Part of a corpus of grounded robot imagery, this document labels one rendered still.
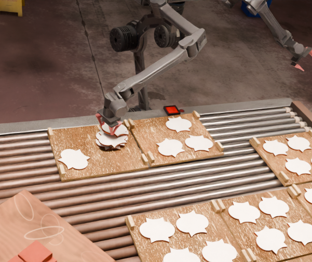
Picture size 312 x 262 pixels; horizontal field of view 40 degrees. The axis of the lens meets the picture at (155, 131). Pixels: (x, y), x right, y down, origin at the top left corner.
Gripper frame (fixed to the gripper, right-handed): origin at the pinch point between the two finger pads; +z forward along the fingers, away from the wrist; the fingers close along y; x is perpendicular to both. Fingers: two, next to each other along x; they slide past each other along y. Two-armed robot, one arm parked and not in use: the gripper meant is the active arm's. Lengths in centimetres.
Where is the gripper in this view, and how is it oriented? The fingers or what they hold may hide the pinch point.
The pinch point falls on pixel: (107, 129)
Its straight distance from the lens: 207.2
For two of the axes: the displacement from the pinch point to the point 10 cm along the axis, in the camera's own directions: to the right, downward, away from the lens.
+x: 7.1, -3.6, 6.1
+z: -1.5, 7.6, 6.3
